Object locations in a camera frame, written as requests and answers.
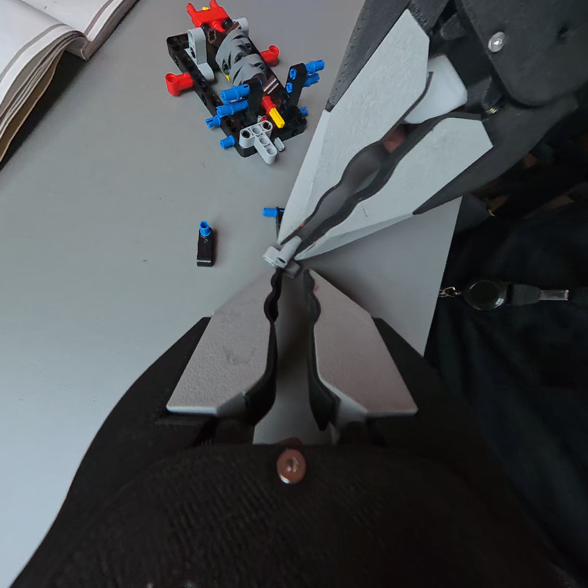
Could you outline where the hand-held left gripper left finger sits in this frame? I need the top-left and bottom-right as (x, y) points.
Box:
(164, 269), (282, 426)

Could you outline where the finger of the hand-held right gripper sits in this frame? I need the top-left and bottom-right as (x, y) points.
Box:
(293, 112), (495, 261)
(277, 8), (433, 245)

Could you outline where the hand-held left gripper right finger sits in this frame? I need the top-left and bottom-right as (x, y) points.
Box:
(303, 270), (419, 431)

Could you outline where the small black lego piece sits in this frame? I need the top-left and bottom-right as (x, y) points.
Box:
(196, 229), (216, 267)

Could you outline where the grey T-shaped lego connector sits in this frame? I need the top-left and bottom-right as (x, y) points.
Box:
(263, 239), (305, 279)

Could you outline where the lego chassis assembly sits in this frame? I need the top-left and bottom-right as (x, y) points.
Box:
(165, 0), (326, 166)

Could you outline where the lego instruction booklet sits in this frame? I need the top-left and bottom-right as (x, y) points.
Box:
(0, 0), (141, 161)

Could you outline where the black badge reel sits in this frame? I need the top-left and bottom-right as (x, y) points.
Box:
(439, 279), (511, 312)

